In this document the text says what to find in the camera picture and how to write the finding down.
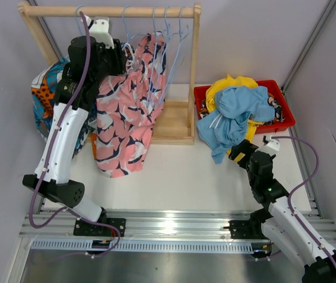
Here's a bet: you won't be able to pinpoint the light blue shorts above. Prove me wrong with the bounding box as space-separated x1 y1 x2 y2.
196 86 275 164

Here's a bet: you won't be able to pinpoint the white wire hanger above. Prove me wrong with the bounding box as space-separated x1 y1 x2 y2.
121 42 139 73

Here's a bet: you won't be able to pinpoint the pink white patterned shorts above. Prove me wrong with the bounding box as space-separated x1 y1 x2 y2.
95 34 166 178

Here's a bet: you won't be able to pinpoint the yellow shorts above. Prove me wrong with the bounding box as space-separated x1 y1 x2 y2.
205 74 259 157

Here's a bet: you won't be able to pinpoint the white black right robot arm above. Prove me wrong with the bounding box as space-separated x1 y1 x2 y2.
228 136 336 282

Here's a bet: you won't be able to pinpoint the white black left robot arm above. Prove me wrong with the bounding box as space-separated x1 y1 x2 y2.
22 36 126 236

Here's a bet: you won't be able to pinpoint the blue orange patchwork shorts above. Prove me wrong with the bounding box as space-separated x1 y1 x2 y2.
31 57 97 155

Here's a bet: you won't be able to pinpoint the wooden clothes rack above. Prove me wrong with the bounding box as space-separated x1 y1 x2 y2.
18 1 201 145

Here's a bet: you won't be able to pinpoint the red plastic bin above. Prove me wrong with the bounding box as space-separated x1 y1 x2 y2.
193 79 296 135

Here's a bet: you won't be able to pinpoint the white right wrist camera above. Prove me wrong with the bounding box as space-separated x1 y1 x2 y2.
258 135 280 156

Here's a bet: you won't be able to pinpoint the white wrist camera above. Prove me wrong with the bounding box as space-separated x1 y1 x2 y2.
258 135 280 156
85 15 114 49

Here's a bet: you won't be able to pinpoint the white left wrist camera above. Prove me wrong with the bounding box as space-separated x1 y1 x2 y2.
85 15 114 49

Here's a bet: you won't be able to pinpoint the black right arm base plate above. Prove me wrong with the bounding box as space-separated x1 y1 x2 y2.
223 220 267 240

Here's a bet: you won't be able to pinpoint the aluminium mounting rail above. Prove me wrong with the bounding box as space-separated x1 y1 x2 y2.
19 209 336 244

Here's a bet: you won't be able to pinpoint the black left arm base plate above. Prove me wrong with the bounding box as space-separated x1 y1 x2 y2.
73 218 126 237

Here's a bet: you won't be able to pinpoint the slotted cable duct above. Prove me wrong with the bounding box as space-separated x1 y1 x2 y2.
31 239 253 254

